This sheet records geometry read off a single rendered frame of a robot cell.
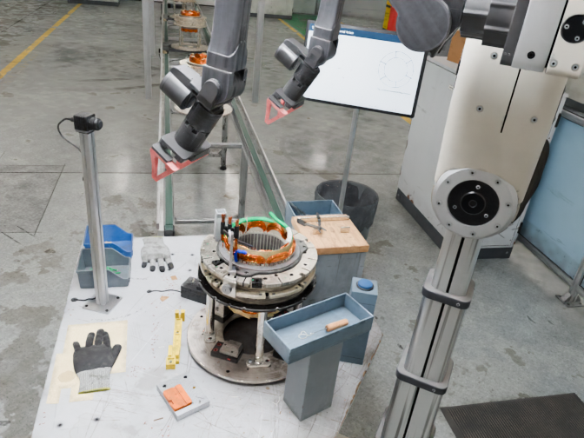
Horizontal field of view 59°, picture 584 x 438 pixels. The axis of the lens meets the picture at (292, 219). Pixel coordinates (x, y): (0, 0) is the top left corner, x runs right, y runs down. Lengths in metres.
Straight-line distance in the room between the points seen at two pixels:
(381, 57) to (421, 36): 1.48
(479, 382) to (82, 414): 1.99
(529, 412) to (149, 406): 1.91
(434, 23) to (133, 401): 1.12
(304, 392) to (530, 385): 1.83
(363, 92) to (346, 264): 0.94
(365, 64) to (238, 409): 1.49
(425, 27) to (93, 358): 1.18
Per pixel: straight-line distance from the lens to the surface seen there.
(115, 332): 1.64
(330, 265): 1.56
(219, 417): 1.39
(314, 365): 1.27
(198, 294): 1.71
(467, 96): 0.97
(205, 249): 1.40
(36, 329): 2.96
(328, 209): 1.82
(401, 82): 2.28
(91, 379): 1.50
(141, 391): 1.46
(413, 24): 0.80
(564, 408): 2.94
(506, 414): 2.75
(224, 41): 0.96
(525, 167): 1.03
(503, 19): 0.80
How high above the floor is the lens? 1.84
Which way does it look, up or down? 28 degrees down
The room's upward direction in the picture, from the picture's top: 6 degrees clockwise
